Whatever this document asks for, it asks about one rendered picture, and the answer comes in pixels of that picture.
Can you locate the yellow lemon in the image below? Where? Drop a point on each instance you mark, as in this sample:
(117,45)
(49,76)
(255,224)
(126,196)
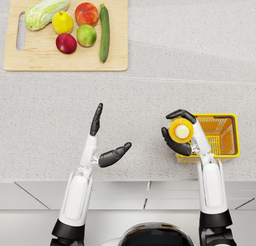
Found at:
(62,22)

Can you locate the yellow slatted basket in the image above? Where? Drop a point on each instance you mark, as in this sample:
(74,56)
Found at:
(223,136)

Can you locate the wooden cutting board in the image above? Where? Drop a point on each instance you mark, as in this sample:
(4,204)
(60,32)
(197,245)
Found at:
(66,58)

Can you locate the yellow lemon tea bottle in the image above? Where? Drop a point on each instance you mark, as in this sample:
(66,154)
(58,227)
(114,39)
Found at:
(181,131)

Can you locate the green napa cabbage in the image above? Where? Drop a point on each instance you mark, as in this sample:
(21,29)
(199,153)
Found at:
(45,11)

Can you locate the dark round robot body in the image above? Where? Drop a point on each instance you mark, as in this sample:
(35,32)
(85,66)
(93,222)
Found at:
(155,236)

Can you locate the green cucumber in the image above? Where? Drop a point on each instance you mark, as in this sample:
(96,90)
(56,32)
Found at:
(104,33)

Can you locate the green apple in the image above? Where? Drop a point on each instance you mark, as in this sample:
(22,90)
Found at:
(86,35)

